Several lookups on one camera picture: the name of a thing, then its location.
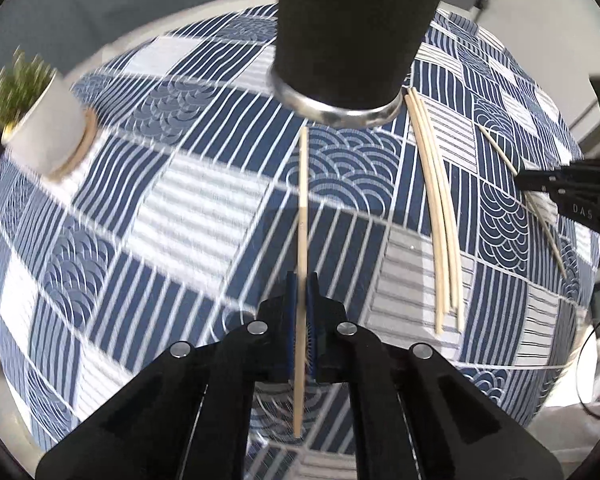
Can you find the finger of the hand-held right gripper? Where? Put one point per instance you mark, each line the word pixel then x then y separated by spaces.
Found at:
pixel 580 192
pixel 560 175

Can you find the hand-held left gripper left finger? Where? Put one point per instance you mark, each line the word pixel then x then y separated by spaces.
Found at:
pixel 291 310

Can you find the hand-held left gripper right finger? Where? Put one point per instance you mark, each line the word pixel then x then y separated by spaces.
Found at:
pixel 312 310

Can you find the light bamboo chopstick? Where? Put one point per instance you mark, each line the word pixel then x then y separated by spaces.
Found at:
pixel 432 210
pixel 441 210
pixel 449 210
pixel 303 210
pixel 497 149

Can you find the black cylindrical utensil holder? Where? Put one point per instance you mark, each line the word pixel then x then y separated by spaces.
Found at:
pixel 350 35

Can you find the blue white patterned tablecloth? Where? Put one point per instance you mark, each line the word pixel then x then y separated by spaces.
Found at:
pixel 205 185

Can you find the round wooden coaster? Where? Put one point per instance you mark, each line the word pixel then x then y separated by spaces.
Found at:
pixel 82 147

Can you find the small plant in white pot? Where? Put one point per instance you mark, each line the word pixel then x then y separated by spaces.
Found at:
pixel 50 120

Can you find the grey backdrop cloth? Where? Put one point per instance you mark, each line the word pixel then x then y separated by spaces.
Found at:
pixel 105 10

